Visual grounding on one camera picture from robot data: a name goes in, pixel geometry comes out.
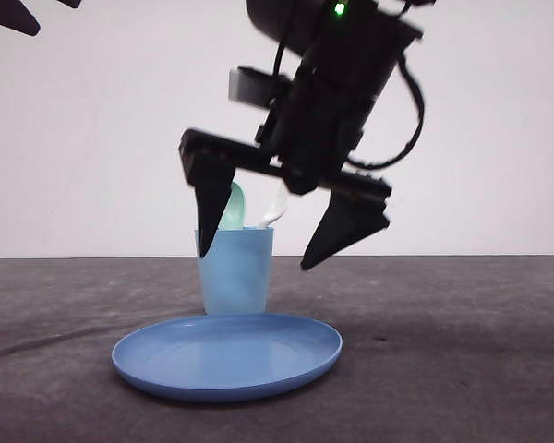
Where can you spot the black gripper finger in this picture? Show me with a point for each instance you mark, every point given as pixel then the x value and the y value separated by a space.
pixel 14 15

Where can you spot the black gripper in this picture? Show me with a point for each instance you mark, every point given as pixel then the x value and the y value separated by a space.
pixel 309 134

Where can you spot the white plastic fork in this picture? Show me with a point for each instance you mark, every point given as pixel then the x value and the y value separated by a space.
pixel 276 209

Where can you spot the mint green plastic spoon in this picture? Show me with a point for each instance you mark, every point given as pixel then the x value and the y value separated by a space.
pixel 233 216

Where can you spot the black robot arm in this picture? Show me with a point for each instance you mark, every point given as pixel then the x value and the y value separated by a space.
pixel 294 23

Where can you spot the light blue plastic cup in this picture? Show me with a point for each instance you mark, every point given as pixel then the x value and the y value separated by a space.
pixel 235 273

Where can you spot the blue plastic plate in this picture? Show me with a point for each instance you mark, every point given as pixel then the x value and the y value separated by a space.
pixel 227 358

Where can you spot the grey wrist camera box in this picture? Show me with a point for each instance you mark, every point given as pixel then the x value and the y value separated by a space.
pixel 256 88

